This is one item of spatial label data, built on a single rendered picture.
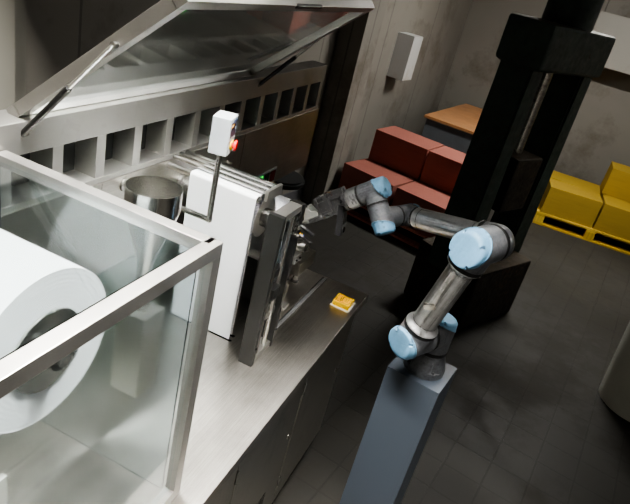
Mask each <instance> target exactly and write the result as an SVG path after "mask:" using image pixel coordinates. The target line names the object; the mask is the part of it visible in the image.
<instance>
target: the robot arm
mask: <svg viewBox="0 0 630 504"><path fill-rule="evenodd" d="M391 194H392V187H391V184H390V182H389V180H388V179H387V178H386V177H384V176H381V177H378V178H375V179H371V180H369V181H367V182H364V183H362V184H359V185H357V186H354V187H351V188H348V189H346V188H345V186H342V187H340V188H337V189H335V190H331V191H328V192H325V193H323V194H321V195H319V196H317V197H316V198H315V199H313V202H314V206H315V207H314V206H313V205H312V204H309V205H308V207H307V208H305V212H304V220H303V221H302V224H311V223H314V222H317V221H320V220H322V219H327V218H330V217H332V216H334V215H337V219H336V227H335V235H337V236H341V235H342V234H343V233H344V232H345V226H346V219H347V212H348V211H349V210H352V209H356V208H359V207H362V206H365V205H366V207H367V210H368V214H369V217H370V221H371V226H372V227H373V230H374V233H375V235H376V236H384V235H388V234H391V233H393V232H395V231H396V228H395V227H400V226H408V227H411V228H415V229H418V230H422V231H425V232H429V233H432V234H436V235H439V236H443V237H446V238H450V239H451V241H450V244H449V249H450V252H449V254H448V262H449V263H448V265H447V266H446V268H445V269H444V271H443V272H442V274H441V275H440V277H439V278H438V279H437V281H436V282H435V284H434V285H433V287H432V288H431V290H430V291H429V292H428V294H427V295H426V297H425V298H424V300H423V301H422V303H421V304H420V306H419V307H418V308H417V310H416V311H415V312H410V313H409V314H408V315H407V316H406V318H405V319H404V321H403V322H402V323H401V324H400V325H397V326H395V327H393V328H392V329H391V330H390V332H389V343H390V347H391V349H392V351H393V352H394V354H395V355H396V356H397V357H399V358H400V359H403V364H404V366H405V368H406V369H407V370H408V371H409V372H410V373H411V374H412V375H414V376H416V377H418V378H420V379H423V380H427V381H437V380H440V379H441V378H442V377H443V375H444V373H445V364H446V354H447V352H448V349H449V347H450V344H451V342H452V339H453V337H454V334H455V333H456V329H457V326H458V322H457V320H456V319H455V318H454V317H453V316H452V315H451V314H449V313H448V312H449V311H450V309H451V308H452V307H453V305H454V304H455V302H456V301H457V300H458V298H459V297H460V296H461V294H462V293H463V292H464V290H465V289H466V287H467V286H468V285H469V283H470V282H471V281H472V279H478V278H480V277H481V276H482V275H483V273H484V272H485V271H486V269H487V268H488V267H489V265H490V264H492V263H495V262H499V261H502V260H504V259H506V258H507V257H509V256H510V255H511V253H512V252H513V250H514V247H515V238H514V235H513V233H512V231H511V230H510V229H509V228H508V227H507V226H505V225H503V224H499V223H495V222H490V221H486V220H482V221H480V222H476V221H472V220H468V219H464V218H460V217H456V216H452V215H448V214H444V213H440V212H436V211H432V210H428V209H424V208H421V207H420V206H419V205H418V204H412V203H407V204H403V205H396V206H389V203H388V200H387V198H388V197H389V196H391Z"/></svg>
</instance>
